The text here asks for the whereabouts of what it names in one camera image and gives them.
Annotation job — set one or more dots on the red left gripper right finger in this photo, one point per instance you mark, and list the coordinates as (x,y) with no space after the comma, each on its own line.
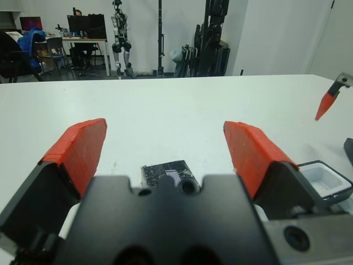
(253,154)

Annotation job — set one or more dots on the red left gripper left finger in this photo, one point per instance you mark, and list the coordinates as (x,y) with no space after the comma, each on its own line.
(74,154)

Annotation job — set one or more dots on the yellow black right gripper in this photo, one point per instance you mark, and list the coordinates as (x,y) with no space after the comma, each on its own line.
(347,80)

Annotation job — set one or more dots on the black box lid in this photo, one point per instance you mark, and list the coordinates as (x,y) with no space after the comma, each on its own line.
(157,171)

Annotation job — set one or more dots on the black box base white insert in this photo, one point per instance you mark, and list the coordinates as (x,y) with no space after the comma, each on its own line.
(322,179)

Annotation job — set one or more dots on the brown cardboard box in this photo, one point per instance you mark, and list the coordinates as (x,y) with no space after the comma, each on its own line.
(41,53)

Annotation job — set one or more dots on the seated person behind monitor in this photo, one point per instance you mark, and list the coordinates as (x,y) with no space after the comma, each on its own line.
(80,53)

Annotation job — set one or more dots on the black office chair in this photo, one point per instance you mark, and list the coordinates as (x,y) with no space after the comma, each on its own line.
(11,70)

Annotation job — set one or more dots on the grey chair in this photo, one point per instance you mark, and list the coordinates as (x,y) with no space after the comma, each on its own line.
(55,44)

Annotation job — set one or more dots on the folded grey tripod stands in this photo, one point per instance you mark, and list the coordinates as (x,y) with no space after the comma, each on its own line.
(187,60)

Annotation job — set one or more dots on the white office desk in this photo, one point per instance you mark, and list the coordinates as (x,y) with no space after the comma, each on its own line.
(82,40)

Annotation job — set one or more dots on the black folded crane stand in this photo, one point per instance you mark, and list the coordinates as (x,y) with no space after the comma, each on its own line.
(213,41)

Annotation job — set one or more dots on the blue jacket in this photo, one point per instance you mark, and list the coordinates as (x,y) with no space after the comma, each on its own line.
(27,41)

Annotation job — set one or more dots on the small black desk gadget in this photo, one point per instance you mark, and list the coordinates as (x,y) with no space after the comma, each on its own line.
(60,29)

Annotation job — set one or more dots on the translucent plastic bag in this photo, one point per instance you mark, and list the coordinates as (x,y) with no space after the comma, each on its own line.
(176,55)

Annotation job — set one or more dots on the black computer monitor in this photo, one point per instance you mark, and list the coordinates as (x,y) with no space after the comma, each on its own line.
(78,23)

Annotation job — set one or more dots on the silver humanoid robot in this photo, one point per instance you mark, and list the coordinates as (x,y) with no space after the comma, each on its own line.
(120,30)

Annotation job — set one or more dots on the monitor with red screen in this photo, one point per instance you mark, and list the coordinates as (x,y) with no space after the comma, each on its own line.
(31,23)

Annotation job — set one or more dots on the white shelf cabinet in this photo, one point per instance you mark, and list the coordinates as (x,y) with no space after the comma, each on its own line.
(8,19)

